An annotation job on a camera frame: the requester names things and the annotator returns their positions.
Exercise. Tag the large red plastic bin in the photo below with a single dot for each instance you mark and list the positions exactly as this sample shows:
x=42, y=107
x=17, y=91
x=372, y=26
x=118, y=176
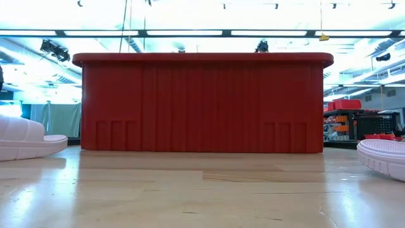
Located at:
x=202, y=104

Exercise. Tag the red bin on shelf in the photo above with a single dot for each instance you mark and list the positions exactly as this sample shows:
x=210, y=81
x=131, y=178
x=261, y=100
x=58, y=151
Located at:
x=348, y=104

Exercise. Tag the overhead LED light bar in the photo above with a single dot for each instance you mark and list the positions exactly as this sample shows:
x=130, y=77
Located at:
x=190, y=33

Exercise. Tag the black shelf with orange bins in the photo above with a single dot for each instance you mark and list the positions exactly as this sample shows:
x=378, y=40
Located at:
x=341, y=126

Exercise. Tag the grey-green curtain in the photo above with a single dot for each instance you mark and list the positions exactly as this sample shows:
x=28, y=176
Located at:
x=60, y=120

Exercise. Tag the yellow hanging tag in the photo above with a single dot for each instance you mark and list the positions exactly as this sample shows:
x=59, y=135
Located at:
x=324, y=37

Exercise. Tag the black ceiling spotlight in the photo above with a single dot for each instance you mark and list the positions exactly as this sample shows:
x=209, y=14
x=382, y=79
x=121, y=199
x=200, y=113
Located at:
x=57, y=51

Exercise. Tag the black pegboard cart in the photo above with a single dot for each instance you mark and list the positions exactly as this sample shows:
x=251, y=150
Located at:
x=378, y=125

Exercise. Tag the flat red trays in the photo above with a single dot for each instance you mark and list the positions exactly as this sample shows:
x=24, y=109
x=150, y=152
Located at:
x=381, y=136

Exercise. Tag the white slide showing sole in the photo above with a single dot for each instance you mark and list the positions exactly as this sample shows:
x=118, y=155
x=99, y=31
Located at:
x=384, y=156

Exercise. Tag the black ceiling fixture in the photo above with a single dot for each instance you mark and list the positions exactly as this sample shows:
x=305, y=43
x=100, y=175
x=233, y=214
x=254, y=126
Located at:
x=383, y=57

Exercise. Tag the black overhead camera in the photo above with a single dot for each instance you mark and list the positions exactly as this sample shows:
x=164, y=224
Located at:
x=262, y=47

